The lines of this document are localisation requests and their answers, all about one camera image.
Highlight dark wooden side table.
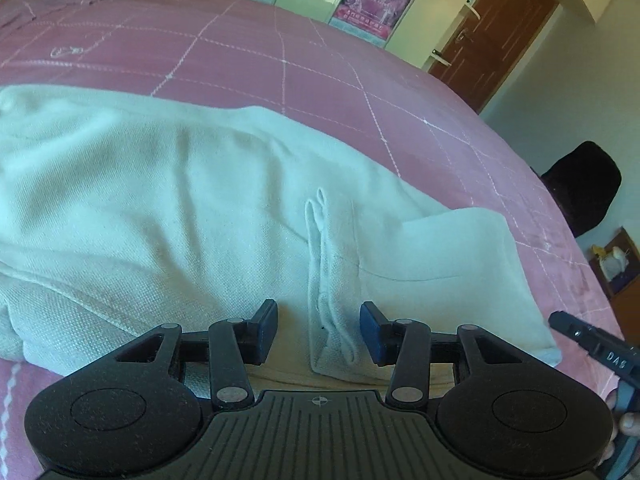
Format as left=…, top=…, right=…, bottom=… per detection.
left=589, top=228, right=640, bottom=346

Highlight pink checked bed sheet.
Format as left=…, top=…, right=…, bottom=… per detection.
left=0, top=0, right=626, bottom=480

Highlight cream corner shelf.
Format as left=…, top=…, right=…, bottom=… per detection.
left=432, top=0, right=516, bottom=66

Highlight right hand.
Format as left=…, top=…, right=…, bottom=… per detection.
left=600, top=389, right=640, bottom=463

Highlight brown wooden door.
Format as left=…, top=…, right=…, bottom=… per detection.
left=428, top=0, right=558, bottom=113

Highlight white pants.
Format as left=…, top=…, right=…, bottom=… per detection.
left=1, top=84, right=562, bottom=388

